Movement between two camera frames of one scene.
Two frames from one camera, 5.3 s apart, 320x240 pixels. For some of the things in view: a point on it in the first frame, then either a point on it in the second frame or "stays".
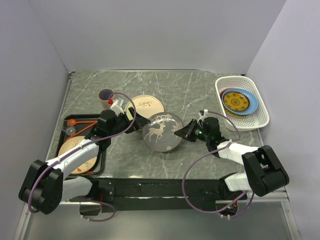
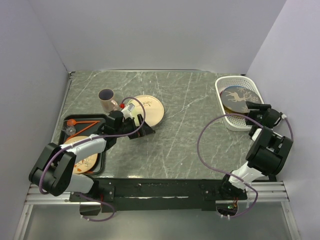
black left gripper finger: (139, 125) to (142, 132)
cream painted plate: (68, 144) stays
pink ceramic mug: (103, 95) stays
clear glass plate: (160, 136) to (234, 98)
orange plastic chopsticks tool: (72, 122) stays
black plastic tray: (81, 125) stays
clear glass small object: (70, 130) stays
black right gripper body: (200, 133) to (256, 115)
